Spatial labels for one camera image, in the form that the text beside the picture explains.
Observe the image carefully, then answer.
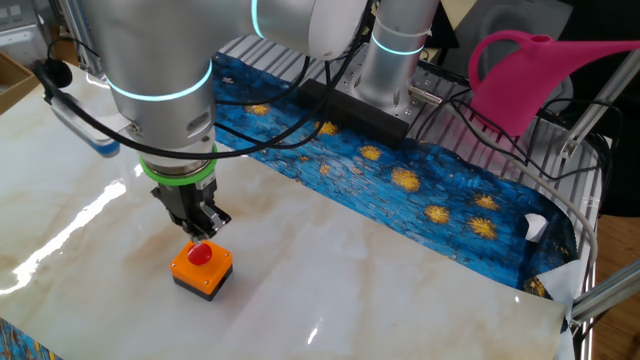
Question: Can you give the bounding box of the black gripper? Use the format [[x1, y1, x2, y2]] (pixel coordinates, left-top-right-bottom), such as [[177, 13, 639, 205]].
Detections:
[[151, 172, 233, 246]]

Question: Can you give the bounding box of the orange box red push button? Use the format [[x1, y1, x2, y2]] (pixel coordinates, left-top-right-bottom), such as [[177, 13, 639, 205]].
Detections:
[[169, 238, 234, 302]]

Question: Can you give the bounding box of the glossy marble pattern sheet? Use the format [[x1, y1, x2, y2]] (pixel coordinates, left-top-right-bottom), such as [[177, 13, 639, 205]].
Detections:
[[0, 61, 569, 360]]

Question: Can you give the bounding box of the blue starry painting cloth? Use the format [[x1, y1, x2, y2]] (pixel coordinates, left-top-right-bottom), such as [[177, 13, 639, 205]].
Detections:
[[0, 52, 586, 360]]

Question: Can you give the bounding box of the brown cardboard box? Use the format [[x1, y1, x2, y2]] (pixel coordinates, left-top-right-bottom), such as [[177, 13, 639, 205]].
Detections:
[[0, 49, 42, 115]]

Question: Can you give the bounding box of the silver metal case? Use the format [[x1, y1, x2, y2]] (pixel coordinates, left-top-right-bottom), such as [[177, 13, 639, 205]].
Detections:
[[0, 0, 56, 71]]

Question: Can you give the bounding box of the pink plastic watering can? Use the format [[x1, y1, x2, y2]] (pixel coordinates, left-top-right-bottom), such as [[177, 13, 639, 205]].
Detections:
[[467, 28, 640, 138]]

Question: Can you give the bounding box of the green flange ring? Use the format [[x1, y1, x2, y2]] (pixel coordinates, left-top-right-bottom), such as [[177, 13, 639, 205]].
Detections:
[[138, 144, 219, 188]]

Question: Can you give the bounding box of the silver blue wrist camera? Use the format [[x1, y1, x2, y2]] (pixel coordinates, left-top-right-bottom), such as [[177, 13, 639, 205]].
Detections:
[[49, 89, 136, 159]]

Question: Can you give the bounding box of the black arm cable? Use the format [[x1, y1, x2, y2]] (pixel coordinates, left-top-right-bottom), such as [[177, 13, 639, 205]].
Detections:
[[32, 37, 371, 161]]

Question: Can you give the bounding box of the black table cable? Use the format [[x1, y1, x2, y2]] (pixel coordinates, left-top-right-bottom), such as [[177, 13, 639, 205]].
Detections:
[[414, 89, 626, 182]]

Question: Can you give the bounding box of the grey cable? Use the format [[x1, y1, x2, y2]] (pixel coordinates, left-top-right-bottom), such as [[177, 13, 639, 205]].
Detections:
[[469, 132, 600, 301]]

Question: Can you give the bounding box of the aluminium frame post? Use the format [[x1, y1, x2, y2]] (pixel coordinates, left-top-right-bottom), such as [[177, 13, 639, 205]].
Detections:
[[569, 258, 640, 324], [559, 49, 640, 160]]

